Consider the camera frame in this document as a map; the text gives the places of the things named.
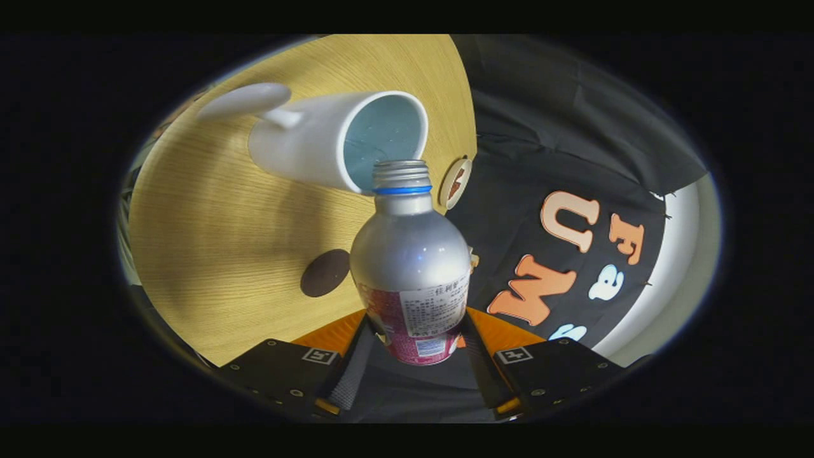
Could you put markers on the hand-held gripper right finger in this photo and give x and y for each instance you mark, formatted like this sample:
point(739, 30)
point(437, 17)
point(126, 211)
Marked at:
point(486, 375)

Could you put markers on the dark round coaster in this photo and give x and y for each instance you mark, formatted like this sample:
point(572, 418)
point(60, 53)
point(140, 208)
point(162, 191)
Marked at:
point(324, 273)

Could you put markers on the red food pieces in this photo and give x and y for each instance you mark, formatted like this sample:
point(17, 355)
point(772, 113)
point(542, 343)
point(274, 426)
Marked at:
point(456, 183)

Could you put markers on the silver juice bottle red label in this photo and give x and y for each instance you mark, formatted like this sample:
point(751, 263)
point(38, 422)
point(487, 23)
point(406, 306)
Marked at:
point(410, 254)

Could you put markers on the small white plate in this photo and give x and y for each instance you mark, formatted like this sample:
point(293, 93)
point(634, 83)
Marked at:
point(445, 191)

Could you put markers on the black backdrop cloth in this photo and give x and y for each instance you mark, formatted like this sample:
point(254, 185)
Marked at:
point(540, 127)

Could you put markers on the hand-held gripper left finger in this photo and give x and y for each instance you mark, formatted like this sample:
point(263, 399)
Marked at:
point(351, 375)

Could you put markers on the wooden table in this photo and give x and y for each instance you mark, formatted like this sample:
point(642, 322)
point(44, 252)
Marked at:
point(222, 235)

